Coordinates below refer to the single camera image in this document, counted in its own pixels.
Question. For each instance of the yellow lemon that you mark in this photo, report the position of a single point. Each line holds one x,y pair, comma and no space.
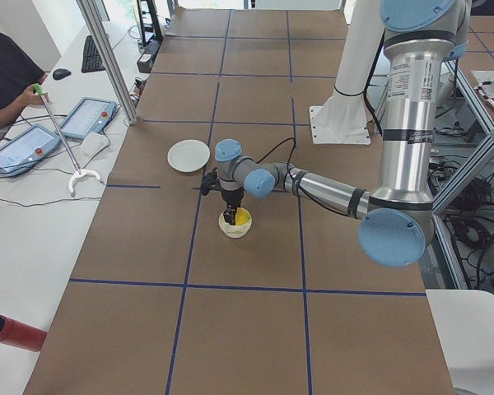
242,216

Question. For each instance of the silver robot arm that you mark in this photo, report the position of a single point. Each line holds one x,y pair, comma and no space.
395,218

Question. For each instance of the aluminium frame post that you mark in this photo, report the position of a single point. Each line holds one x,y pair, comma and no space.
93,21

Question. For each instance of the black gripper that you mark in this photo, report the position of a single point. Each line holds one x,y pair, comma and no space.
231,198

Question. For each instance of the far blue teach pendant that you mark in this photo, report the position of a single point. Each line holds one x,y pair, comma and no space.
89,115

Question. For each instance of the white bowl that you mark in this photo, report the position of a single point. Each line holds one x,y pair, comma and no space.
233,231

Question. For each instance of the white plate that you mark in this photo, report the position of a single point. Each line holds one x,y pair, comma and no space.
188,155

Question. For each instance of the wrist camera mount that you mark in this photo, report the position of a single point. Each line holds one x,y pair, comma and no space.
209,183

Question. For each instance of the black computer mouse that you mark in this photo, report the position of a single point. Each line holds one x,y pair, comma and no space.
60,73

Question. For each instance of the black keyboard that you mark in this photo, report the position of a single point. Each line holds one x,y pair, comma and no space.
91,59

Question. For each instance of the pink grabber stick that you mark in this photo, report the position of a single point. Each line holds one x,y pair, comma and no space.
80,172

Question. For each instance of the blue teach pendant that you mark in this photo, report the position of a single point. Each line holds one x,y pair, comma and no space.
89,115
26,150

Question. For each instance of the black box device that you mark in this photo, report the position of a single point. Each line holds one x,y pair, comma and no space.
147,58

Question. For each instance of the white cloth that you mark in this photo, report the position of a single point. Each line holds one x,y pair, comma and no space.
93,144

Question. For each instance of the red cylinder bottle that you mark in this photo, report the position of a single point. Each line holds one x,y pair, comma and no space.
21,335

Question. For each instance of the person in black shirt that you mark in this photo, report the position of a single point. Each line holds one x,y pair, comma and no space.
18,74

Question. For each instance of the near blue teach pendant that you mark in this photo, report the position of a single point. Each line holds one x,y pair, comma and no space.
26,150

